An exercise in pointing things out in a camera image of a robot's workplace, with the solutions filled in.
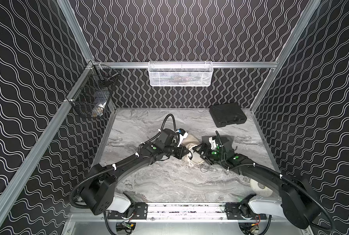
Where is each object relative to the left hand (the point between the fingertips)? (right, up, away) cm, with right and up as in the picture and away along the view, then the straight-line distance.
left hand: (189, 149), depth 78 cm
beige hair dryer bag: (+1, +2, +14) cm, 14 cm away
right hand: (+4, -2, +5) cm, 7 cm away
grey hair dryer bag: (+15, +6, -13) cm, 21 cm away
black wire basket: (-62, +31, +14) cm, 71 cm away
